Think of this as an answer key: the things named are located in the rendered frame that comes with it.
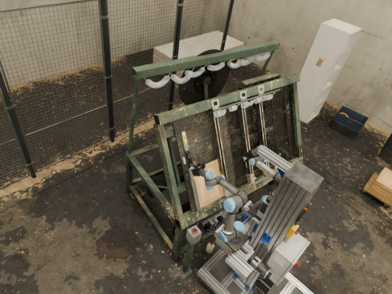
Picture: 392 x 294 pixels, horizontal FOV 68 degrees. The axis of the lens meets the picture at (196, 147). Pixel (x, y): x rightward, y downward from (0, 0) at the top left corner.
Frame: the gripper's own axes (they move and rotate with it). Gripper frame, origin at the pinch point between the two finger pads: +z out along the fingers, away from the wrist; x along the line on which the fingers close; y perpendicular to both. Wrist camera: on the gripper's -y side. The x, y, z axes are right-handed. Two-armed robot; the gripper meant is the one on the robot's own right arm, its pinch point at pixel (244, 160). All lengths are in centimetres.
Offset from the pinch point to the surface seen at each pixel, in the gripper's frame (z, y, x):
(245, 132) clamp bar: -7.5, 27.5, -20.7
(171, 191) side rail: 24, 19, 90
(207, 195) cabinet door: 33, -8, 50
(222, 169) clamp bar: 13.0, 6.7, 24.7
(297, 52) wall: 127, 137, -487
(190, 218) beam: 40, -18, 81
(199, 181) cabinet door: 22, 11, 55
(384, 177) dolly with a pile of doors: 18, -164, -262
